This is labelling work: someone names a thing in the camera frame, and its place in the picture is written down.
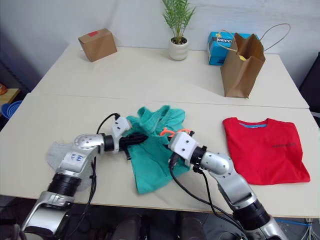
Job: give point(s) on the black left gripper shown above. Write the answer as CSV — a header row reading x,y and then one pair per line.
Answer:
x,y
125,142

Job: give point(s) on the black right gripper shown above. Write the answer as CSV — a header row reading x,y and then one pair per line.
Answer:
x,y
191,133

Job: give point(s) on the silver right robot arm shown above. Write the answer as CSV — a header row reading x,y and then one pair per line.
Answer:
x,y
220,162

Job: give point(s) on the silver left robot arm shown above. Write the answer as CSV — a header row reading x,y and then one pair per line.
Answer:
x,y
87,142

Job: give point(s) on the red t-shirt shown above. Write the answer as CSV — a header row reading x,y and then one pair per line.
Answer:
x,y
262,155

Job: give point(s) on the blue printed carton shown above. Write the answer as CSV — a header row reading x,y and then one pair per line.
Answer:
x,y
215,53

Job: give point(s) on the white ribbed plant pot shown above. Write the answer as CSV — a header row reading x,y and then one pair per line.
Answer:
x,y
178,51

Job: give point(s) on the light grey sock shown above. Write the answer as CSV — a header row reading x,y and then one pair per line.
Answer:
x,y
56,153

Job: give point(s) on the dark rounded shape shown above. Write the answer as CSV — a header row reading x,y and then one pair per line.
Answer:
x,y
191,227
128,227

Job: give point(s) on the small yellow tag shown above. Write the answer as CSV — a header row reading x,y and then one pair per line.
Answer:
x,y
242,58

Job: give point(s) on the brown cardboard box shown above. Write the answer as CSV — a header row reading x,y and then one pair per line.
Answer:
x,y
98,45

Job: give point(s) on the green palm plant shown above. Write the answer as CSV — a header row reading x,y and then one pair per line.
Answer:
x,y
178,22

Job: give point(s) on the blue plastic basket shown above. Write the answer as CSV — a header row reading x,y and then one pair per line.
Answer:
x,y
10,108

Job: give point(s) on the wooden side shelf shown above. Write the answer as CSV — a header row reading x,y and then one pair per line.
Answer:
x,y
10,93

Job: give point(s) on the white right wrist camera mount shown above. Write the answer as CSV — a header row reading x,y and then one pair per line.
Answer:
x,y
183,146

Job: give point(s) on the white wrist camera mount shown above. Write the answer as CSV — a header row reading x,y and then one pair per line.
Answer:
x,y
120,126
183,146

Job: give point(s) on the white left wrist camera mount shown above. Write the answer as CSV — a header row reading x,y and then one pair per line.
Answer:
x,y
120,126

